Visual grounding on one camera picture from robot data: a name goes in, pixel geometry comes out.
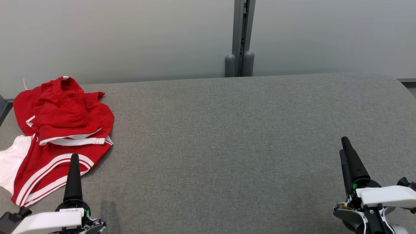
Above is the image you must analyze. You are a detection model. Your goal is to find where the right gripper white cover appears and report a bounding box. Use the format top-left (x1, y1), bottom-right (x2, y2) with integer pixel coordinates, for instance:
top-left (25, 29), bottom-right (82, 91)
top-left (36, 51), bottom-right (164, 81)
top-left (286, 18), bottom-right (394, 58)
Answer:
top-left (333, 136), bottom-right (416, 234)

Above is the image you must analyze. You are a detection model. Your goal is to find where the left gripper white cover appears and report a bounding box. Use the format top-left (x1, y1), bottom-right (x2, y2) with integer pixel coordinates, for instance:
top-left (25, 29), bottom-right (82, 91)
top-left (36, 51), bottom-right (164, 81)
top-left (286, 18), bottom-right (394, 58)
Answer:
top-left (11, 154), bottom-right (107, 234)

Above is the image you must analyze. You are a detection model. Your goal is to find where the grey cylindrical post cap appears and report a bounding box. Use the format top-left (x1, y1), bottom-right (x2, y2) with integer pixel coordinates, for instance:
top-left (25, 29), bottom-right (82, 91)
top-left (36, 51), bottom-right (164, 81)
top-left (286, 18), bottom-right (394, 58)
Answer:
top-left (242, 51), bottom-right (255, 77)
top-left (225, 54), bottom-right (236, 78)

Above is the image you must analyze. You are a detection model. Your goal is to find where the grey metal partition post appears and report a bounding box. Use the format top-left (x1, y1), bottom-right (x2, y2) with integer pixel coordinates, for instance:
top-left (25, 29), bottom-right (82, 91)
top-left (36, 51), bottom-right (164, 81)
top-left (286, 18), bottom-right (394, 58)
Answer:
top-left (232, 0), bottom-right (256, 77)

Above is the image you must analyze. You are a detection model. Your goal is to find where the red shorts white trim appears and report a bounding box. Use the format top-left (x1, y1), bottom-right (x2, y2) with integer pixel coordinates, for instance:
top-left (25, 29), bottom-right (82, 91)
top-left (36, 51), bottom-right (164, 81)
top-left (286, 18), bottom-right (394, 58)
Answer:
top-left (31, 76), bottom-right (115, 146)

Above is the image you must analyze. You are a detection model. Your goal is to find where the red white basketball jersey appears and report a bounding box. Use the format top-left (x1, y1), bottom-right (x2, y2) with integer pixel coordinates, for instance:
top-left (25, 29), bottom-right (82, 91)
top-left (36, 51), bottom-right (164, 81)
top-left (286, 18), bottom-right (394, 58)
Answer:
top-left (0, 79), bottom-right (112, 207)

